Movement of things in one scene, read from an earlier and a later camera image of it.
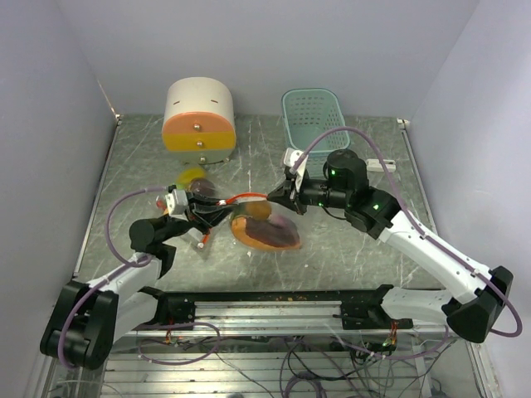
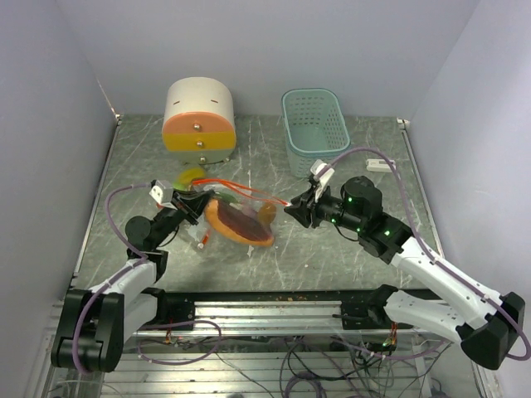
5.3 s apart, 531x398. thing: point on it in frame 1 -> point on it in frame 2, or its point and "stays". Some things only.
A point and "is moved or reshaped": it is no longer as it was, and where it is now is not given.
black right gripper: x=285 y=196 -> x=305 y=209
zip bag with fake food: x=255 y=224 is moved or reshaped
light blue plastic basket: x=307 y=112 stays
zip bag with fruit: x=197 y=182 stays
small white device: x=374 y=165 stays
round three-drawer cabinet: x=199 y=125 stays
